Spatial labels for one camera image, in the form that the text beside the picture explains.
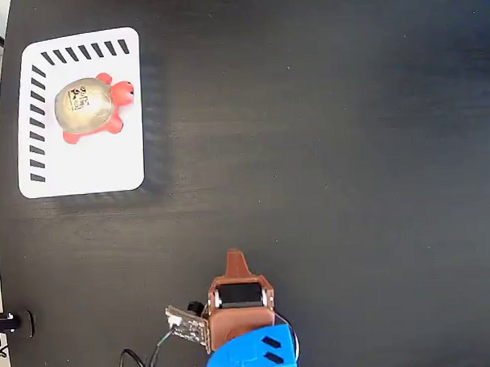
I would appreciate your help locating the red turtle toy gold shell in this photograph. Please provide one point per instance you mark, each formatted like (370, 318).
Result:
(83, 106)

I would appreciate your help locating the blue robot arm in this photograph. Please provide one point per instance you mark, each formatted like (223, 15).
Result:
(251, 354)

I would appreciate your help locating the white tray with black stripes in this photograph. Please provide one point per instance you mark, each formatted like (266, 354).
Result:
(91, 160)

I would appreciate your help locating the black table clamp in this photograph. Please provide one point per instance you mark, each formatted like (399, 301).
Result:
(10, 322)

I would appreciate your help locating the small camera circuit board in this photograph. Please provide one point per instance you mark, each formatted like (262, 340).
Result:
(187, 325)

